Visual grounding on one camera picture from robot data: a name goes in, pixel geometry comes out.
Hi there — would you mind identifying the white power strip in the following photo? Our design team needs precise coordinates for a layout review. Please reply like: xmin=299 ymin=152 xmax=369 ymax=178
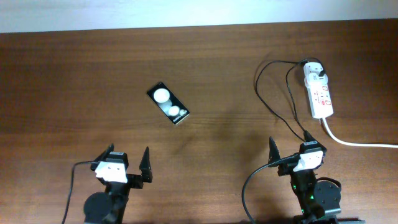
xmin=307 ymin=84 xmax=333 ymax=119

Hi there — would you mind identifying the black smartphone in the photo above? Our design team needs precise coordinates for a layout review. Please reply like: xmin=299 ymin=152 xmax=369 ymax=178
xmin=146 ymin=82 xmax=190 ymax=125

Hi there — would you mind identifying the white USB charger adapter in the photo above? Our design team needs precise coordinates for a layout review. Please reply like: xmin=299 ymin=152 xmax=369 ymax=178
xmin=303 ymin=62 xmax=328 ymax=88

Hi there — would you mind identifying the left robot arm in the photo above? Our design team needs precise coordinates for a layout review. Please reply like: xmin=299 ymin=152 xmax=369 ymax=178
xmin=83 ymin=145 xmax=153 ymax=224

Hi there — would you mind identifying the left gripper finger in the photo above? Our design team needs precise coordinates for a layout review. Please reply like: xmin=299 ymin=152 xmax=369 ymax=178
xmin=139 ymin=147 xmax=153 ymax=183
xmin=94 ymin=144 xmax=114 ymax=163

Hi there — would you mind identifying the white power strip cord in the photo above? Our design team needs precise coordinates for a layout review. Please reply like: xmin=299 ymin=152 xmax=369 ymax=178
xmin=320 ymin=117 xmax=398 ymax=149

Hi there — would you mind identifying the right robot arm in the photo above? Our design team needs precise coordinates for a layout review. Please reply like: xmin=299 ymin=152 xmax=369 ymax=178
xmin=268 ymin=131 xmax=341 ymax=223

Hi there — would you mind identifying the black charging cable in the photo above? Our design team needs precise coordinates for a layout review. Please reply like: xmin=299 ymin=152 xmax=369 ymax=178
xmin=254 ymin=57 xmax=327 ymax=142

